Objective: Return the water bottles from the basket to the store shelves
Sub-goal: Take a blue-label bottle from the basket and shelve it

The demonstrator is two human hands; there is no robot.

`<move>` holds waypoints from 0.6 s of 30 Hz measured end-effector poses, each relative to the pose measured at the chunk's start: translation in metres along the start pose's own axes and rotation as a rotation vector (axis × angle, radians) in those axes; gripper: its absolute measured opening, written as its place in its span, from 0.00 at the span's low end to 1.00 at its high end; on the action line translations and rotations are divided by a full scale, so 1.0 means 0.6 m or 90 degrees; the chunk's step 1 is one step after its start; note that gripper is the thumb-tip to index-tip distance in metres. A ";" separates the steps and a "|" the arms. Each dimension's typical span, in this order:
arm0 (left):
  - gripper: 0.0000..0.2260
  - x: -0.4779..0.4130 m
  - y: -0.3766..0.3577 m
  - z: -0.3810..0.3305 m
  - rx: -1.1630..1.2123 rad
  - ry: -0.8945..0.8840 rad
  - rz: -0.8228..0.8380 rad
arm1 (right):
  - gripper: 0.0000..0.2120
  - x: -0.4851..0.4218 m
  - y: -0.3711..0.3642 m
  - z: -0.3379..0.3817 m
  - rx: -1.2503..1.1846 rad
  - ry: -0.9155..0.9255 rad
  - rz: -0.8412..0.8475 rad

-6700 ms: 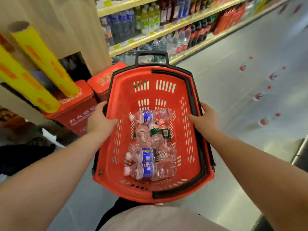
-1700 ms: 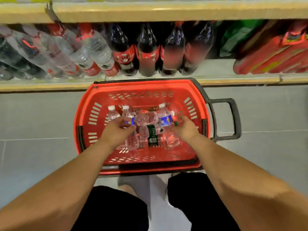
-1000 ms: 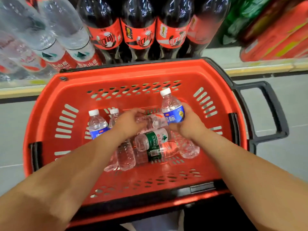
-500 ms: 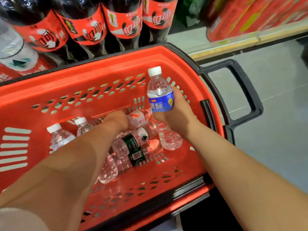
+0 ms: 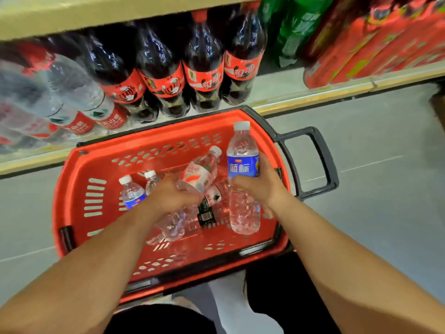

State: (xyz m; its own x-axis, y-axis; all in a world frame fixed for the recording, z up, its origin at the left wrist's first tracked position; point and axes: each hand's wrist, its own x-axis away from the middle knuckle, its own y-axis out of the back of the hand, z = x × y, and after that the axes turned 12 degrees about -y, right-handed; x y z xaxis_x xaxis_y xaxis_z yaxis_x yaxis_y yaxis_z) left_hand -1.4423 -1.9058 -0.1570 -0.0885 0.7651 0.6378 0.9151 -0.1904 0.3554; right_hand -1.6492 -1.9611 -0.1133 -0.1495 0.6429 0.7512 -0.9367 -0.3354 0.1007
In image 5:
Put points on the wooden store shelves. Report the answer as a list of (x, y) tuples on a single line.
[(69, 13)]

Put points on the person's right hand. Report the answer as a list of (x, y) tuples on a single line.
[(264, 187)]

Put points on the person's right forearm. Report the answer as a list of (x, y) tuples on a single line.
[(347, 274)]

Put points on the person's left forearm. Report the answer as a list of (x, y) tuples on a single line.
[(69, 274)]

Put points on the person's white shirt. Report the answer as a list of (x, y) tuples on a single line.
[(240, 309)]

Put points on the person's left hand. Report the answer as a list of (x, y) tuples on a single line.
[(170, 196)]

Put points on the green soda bottle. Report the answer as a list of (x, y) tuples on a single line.
[(299, 27), (271, 10)]

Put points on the red white label water bottle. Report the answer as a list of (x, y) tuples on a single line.
[(198, 173)]

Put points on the cola bottle red label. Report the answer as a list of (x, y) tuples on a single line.
[(243, 66), (121, 90), (203, 76), (165, 83)]

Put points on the blue label water bottle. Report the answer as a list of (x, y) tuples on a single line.
[(243, 166), (132, 196), (152, 184)]

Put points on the red shopping basket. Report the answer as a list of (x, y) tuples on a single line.
[(80, 163)]

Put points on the row of red drink bottles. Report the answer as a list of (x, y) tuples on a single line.
[(365, 41)]

